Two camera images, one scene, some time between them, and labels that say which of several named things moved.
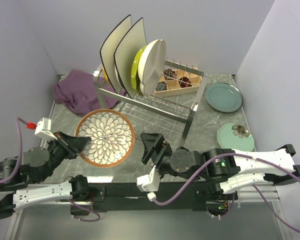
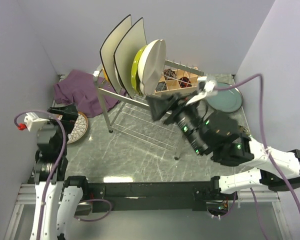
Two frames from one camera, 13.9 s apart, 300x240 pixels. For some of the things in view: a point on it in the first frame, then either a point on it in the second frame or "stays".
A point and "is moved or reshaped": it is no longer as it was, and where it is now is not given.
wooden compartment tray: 178,81 stays
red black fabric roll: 184,82 stays
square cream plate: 124,56 stays
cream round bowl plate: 151,66 stays
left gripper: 73,145 to 70,115
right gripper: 152,143 to 158,104
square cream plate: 107,51 stays
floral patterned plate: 112,137 is moved or reshaped
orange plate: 105,75 stays
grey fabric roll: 161,86 stays
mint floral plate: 227,139 is moved or reshaped
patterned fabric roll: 168,73 stays
